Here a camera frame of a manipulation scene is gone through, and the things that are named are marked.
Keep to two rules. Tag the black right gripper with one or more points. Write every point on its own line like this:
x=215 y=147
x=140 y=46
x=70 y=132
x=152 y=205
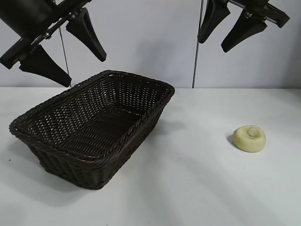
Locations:
x=268 y=11

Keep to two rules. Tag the pale yellow egg yolk pastry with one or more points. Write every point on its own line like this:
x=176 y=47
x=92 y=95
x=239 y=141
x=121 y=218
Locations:
x=244 y=141

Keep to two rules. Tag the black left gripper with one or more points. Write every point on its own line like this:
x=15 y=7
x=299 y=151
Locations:
x=28 y=16

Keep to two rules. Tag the dark brown woven basket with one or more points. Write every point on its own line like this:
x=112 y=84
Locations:
x=94 y=117

